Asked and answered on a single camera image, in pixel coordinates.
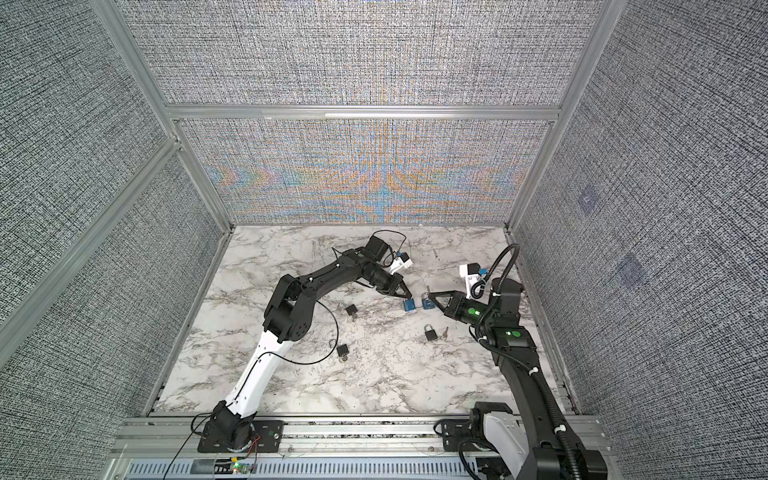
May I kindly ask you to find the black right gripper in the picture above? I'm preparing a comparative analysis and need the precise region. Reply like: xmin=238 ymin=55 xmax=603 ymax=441
xmin=431 ymin=290 xmax=498 ymax=331

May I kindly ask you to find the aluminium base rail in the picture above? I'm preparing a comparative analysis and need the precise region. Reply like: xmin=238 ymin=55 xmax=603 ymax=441
xmin=110 ymin=415 xmax=613 ymax=460

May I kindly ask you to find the black padlock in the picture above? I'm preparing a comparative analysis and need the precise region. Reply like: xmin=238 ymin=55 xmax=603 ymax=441
xmin=424 ymin=324 xmax=438 ymax=341
xmin=345 ymin=304 xmax=358 ymax=321
xmin=335 ymin=344 xmax=349 ymax=362

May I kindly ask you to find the blue padlock with key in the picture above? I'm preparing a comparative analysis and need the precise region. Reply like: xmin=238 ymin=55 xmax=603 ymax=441
xmin=421 ymin=292 xmax=436 ymax=310

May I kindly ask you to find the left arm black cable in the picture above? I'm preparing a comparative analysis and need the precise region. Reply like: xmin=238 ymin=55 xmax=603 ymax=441
xmin=161 ymin=230 xmax=409 ymax=480

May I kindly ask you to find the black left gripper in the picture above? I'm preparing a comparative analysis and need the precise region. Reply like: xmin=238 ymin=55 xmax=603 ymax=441
xmin=365 ymin=265 xmax=413 ymax=298

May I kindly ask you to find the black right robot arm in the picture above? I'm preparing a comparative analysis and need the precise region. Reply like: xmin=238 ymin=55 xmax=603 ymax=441
xmin=428 ymin=278 xmax=609 ymax=479

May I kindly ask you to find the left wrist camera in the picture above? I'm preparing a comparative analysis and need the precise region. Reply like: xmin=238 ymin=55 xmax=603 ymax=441
xmin=388 ymin=252 xmax=413 ymax=275

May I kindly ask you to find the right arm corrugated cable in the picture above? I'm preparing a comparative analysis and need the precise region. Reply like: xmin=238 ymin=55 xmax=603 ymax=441
xmin=458 ymin=243 xmax=586 ymax=480

